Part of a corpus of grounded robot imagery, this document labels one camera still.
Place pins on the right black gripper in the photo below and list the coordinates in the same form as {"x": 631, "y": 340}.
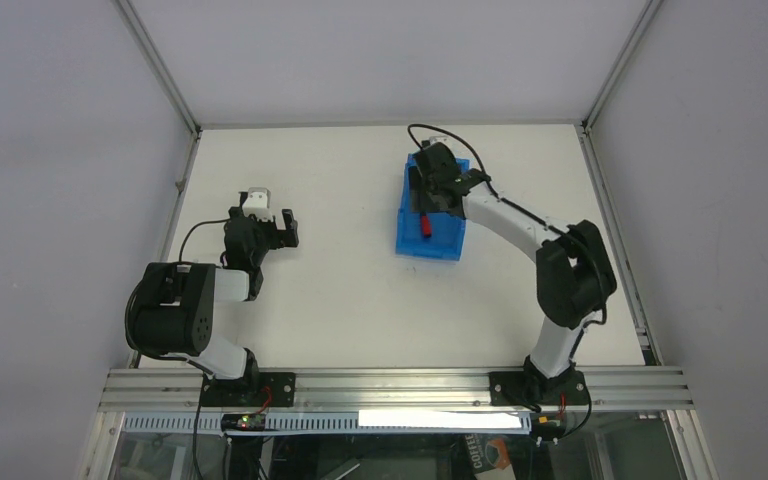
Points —
{"x": 442, "y": 187}

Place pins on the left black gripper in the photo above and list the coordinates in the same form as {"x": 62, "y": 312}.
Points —
{"x": 268, "y": 230}

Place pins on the red handled screwdriver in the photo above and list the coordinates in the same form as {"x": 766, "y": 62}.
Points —
{"x": 425, "y": 226}

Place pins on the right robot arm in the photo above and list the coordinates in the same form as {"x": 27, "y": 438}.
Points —
{"x": 574, "y": 277}

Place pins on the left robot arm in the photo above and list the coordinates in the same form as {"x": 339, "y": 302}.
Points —
{"x": 170, "y": 313}

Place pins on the blue plastic bin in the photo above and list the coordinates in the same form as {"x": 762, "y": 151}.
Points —
{"x": 446, "y": 243}

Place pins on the small green circuit board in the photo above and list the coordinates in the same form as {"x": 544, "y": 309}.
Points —
{"x": 243, "y": 422}

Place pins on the coffee labelled box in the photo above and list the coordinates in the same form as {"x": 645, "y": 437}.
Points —
{"x": 487, "y": 452}

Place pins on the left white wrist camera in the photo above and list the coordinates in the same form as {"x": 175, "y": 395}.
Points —
{"x": 257, "y": 205}

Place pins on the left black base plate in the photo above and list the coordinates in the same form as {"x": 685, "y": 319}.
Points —
{"x": 271, "y": 388}

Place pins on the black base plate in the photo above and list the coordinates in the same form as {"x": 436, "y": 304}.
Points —
{"x": 271, "y": 388}
{"x": 520, "y": 388}

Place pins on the white slotted cable duct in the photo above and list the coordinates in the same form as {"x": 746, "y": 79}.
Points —
{"x": 360, "y": 422}

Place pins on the aluminium mounting rail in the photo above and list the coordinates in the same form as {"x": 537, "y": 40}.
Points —
{"x": 611, "y": 389}

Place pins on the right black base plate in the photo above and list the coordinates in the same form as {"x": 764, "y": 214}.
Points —
{"x": 520, "y": 388}

